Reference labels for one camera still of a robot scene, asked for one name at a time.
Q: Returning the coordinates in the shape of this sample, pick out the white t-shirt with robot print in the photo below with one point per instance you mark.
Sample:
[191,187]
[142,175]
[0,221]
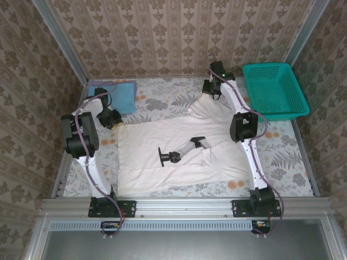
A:
[151,135]

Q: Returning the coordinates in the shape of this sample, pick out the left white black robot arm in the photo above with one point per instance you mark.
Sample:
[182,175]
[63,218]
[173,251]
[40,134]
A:
[92,168]

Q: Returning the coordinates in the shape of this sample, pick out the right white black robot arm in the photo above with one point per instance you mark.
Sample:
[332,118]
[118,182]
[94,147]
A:
[252,159]

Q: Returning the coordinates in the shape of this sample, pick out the blue folded t-shirt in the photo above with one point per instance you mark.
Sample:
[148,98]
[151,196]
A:
[124,97]

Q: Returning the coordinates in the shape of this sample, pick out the floral table cloth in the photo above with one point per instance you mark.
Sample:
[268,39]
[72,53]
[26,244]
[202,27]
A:
[162,92]

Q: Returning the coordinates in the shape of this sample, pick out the teal plastic basket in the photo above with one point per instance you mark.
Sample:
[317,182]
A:
[273,92]

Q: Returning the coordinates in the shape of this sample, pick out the grey metal shelf panel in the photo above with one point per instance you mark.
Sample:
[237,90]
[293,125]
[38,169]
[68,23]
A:
[184,246]

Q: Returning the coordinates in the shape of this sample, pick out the aluminium table side rail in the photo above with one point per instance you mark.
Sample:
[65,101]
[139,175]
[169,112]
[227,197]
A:
[306,159]
[60,178]

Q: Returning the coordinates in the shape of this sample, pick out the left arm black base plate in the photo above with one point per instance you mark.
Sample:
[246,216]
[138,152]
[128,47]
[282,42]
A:
[127,208]

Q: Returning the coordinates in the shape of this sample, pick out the aluminium frame post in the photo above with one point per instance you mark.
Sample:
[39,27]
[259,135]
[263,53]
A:
[62,40]
[306,29]

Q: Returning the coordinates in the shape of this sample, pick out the aluminium mounting rail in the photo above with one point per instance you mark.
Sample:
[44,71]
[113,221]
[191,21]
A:
[184,207]

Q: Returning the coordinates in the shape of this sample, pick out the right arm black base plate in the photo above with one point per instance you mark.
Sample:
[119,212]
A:
[240,208]

